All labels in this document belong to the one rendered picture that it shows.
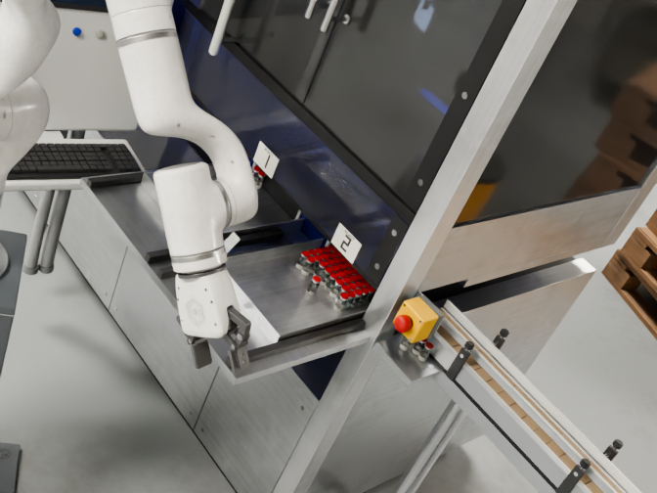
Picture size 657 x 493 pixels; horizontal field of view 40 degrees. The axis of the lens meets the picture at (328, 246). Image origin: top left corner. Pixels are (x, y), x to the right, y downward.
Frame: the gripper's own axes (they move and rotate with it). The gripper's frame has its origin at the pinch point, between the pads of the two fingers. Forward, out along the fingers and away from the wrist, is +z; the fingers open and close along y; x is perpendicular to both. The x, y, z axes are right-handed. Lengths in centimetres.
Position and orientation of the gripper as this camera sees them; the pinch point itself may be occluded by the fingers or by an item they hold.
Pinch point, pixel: (221, 363)
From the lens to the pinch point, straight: 143.0
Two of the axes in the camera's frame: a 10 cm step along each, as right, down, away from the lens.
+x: 6.7, -2.6, 7.0
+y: 7.2, 0.0, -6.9
